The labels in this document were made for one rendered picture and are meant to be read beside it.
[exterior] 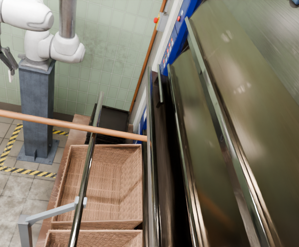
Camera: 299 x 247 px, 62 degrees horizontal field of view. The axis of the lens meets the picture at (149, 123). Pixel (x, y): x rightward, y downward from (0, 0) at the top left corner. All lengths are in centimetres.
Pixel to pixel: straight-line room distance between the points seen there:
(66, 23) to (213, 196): 135
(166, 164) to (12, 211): 166
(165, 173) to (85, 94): 192
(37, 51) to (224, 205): 154
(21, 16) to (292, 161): 97
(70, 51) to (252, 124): 140
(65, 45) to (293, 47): 143
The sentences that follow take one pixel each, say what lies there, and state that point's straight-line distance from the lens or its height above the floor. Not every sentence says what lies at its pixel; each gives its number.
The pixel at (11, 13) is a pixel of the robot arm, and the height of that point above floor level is 165.
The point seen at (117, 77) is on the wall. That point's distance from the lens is 252.
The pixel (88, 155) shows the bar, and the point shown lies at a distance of 118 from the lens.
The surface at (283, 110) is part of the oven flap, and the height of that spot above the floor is 185.
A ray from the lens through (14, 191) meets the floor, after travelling 246.
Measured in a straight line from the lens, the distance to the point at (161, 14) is 191.
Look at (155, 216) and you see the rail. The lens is 78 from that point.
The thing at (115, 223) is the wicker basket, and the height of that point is 78.
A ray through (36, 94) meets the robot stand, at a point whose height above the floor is 78.
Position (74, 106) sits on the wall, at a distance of 283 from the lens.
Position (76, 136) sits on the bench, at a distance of 204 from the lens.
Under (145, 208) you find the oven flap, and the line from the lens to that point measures 135.
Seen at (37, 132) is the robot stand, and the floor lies 36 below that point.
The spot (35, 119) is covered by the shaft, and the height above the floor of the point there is 120.
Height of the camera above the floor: 210
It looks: 41 degrees down
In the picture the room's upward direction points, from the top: 22 degrees clockwise
